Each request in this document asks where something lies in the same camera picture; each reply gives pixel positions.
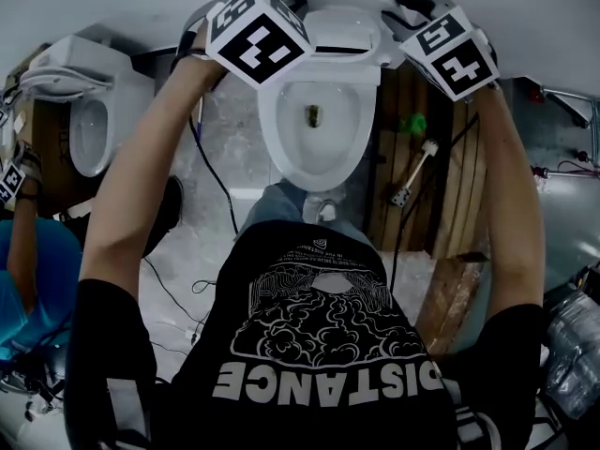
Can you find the wooden plank platform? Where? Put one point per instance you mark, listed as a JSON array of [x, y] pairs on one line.
[[436, 190]]

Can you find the person's left forearm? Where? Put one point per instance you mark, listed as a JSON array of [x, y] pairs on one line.
[[140, 157]]

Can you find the brown cardboard box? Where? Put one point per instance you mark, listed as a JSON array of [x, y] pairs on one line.
[[47, 157]]

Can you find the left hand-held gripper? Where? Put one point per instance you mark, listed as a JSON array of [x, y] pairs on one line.
[[258, 40]]

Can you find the shrink-wrapped bottle pack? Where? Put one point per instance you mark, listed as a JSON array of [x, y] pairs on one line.
[[576, 354]]

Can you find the compact white toilet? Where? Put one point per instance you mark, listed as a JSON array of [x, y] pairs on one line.
[[136, 101]]

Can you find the person's right forearm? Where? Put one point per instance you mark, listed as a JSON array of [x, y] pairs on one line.
[[511, 195]]

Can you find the green plastic object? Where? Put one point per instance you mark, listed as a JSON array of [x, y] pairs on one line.
[[412, 124]]

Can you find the white toilet brush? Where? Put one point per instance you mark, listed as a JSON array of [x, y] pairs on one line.
[[400, 197]]

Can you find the person's black printed T-shirt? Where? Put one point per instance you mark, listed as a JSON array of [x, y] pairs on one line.
[[328, 415]]

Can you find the person's white shoe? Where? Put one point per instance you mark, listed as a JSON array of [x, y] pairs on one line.
[[319, 209]]

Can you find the metal shopping cart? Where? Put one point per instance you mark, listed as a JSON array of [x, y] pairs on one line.
[[569, 106]]

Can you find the person's blue jeans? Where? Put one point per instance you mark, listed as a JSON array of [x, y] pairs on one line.
[[276, 204]]

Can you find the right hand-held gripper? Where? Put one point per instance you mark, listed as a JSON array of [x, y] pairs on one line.
[[450, 54]]

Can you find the white toilet with black panel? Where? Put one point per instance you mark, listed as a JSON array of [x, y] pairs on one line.
[[328, 167]]

